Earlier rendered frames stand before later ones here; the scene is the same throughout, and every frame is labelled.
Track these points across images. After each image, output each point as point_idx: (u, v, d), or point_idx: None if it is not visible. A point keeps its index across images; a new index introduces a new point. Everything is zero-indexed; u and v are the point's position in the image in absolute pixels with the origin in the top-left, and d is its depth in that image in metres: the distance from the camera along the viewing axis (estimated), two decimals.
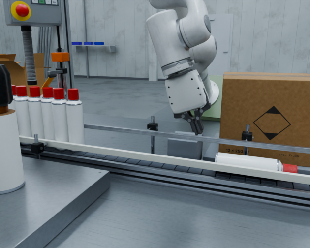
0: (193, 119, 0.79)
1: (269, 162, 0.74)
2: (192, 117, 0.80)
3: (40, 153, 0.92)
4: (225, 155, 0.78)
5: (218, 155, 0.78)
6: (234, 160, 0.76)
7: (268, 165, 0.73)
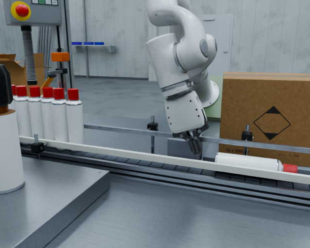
0: (191, 139, 0.80)
1: (269, 162, 0.74)
2: (191, 136, 0.82)
3: (40, 153, 0.92)
4: (225, 155, 0.78)
5: (218, 155, 0.78)
6: (234, 160, 0.76)
7: (268, 165, 0.73)
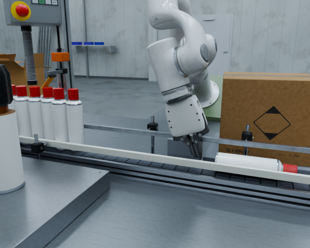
0: (191, 142, 0.81)
1: (269, 162, 0.74)
2: (191, 140, 0.82)
3: (40, 153, 0.92)
4: (225, 155, 0.78)
5: (218, 155, 0.78)
6: (234, 160, 0.76)
7: (268, 165, 0.73)
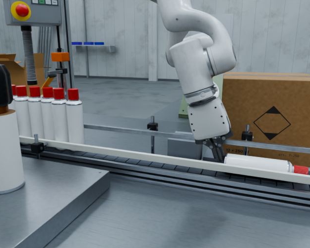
0: (214, 146, 0.79)
1: (280, 163, 0.73)
2: (214, 143, 0.80)
3: (40, 153, 0.92)
4: (234, 156, 0.77)
5: (227, 156, 0.77)
6: (244, 161, 0.75)
7: (279, 167, 0.73)
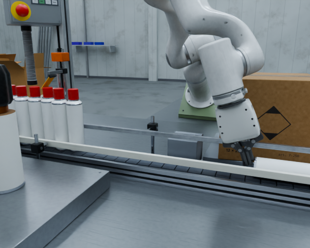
0: (243, 149, 0.76)
1: None
2: (242, 146, 0.77)
3: (40, 153, 0.92)
4: (264, 160, 0.75)
5: (257, 160, 0.75)
6: (275, 165, 0.73)
7: None
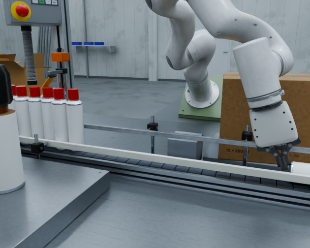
0: (279, 154, 0.73)
1: None
2: (277, 150, 0.74)
3: (40, 153, 0.92)
4: (301, 165, 0.72)
5: (294, 165, 0.72)
6: None
7: None
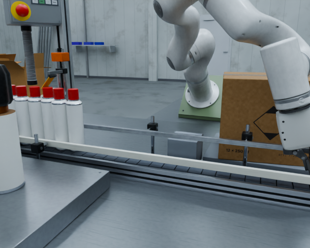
0: (307, 157, 0.71)
1: None
2: (304, 154, 0.72)
3: (40, 153, 0.92)
4: None
5: None
6: None
7: None
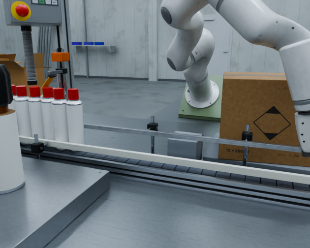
0: None
1: None
2: None
3: (40, 153, 0.92)
4: None
5: None
6: None
7: None
